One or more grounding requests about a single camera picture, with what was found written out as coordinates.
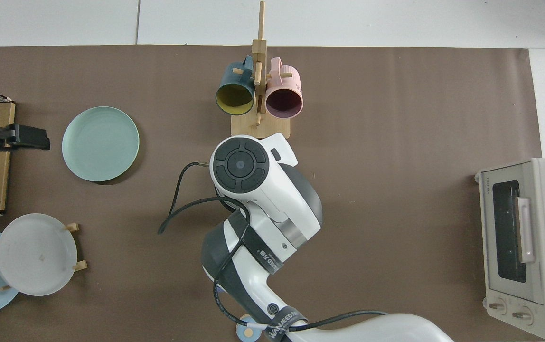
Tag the pale green plate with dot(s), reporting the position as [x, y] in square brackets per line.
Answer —
[101, 142]

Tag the white plate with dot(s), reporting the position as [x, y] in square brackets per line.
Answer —
[35, 256]

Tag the wooden plate rack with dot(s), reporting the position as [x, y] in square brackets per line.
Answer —
[81, 266]

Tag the dark teal cup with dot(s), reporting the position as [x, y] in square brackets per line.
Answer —
[234, 78]

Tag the wooden cup stand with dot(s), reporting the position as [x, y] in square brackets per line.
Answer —
[253, 128]

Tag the pink ribbed cup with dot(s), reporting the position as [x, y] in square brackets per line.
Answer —
[291, 78]

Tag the small blue round thing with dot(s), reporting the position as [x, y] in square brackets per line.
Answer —
[244, 333]

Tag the brown table cloth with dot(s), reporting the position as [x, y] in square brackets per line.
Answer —
[396, 237]

